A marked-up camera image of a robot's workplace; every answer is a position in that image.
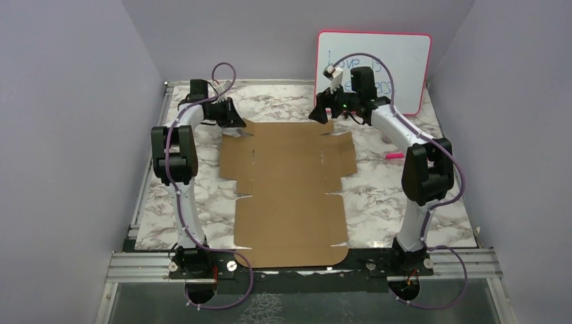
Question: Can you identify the purple cable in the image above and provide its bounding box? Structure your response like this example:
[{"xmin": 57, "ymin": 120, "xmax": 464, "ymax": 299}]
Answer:
[
  {"xmin": 328, "ymin": 53, "xmax": 469, "ymax": 311},
  {"xmin": 164, "ymin": 61, "xmax": 256, "ymax": 311}
]

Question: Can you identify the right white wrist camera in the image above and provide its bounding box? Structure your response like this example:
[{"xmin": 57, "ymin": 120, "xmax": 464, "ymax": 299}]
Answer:
[{"xmin": 322, "ymin": 65, "xmax": 343, "ymax": 94}]

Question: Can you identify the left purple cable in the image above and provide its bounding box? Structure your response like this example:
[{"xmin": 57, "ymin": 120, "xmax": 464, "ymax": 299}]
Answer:
[{"xmin": 164, "ymin": 61, "xmax": 256, "ymax": 311}]

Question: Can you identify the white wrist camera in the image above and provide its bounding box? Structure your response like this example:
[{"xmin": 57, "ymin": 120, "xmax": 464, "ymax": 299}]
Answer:
[
  {"xmin": 214, "ymin": 80, "xmax": 233, "ymax": 93},
  {"xmin": 322, "ymin": 65, "xmax": 343, "ymax": 94}
]

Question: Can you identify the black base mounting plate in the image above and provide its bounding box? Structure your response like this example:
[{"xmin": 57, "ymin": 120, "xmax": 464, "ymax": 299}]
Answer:
[{"xmin": 168, "ymin": 248, "xmax": 434, "ymax": 295}]

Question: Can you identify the pink marker pen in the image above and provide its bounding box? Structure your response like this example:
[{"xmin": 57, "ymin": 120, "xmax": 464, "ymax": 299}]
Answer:
[{"xmin": 385, "ymin": 153, "xmax": 405, "ymax": 160}]

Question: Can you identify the brown cardboard box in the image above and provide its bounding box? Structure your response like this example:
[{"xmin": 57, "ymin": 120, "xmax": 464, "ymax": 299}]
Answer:
[{"xmin": 219, "ymin": 121, "xmax": 357, "ymax": 269}]

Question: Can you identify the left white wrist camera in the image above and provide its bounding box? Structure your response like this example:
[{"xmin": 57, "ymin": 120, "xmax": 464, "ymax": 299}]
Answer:
[{"xmin": 214, "ymin": 80, "xmax": 233, "ymax": 93}]

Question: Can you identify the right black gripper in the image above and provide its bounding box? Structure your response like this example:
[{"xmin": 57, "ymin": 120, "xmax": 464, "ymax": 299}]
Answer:
[{"xmin": 308, "ymin": 79, "xmax": 359, "ymax": 125}]

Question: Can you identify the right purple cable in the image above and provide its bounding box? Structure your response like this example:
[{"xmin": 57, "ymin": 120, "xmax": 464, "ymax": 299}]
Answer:
[{"xmin": 328, "ymin": 53, "xmax": 469, "ymax": 311}]

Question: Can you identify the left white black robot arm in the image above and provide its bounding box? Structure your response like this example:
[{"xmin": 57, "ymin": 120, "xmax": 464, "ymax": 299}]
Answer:
[{"xmin": 150, "ymin": 79, "xmax": 246, "ymax": 277}]

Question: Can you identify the pink capped small bottle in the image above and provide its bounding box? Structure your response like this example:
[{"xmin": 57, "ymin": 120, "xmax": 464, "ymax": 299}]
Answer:
[{"xmin": 382, "ymin": 134, "xmax": 393, "ymax": 144}]

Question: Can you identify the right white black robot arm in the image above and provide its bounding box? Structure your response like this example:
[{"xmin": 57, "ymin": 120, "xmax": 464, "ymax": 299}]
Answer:
[{"xmin": 308, "ymin": 65, "xmax": 455, "ymax": 275}]

